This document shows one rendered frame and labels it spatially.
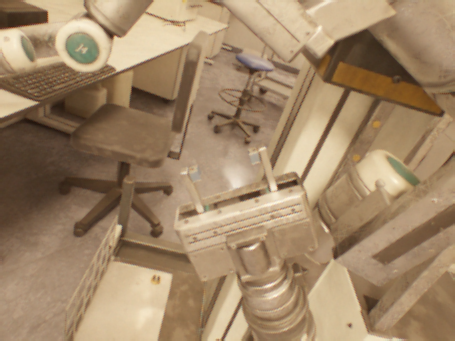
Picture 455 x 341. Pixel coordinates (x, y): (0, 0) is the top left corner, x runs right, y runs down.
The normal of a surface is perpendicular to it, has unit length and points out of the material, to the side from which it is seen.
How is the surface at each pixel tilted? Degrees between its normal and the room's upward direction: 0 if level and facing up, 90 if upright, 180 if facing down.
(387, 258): 94
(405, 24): 128
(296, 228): 85
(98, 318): 0
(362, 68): 90
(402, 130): 90
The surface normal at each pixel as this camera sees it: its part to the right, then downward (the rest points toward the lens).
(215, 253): 0.07, 0.45
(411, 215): -0.11, 0.55
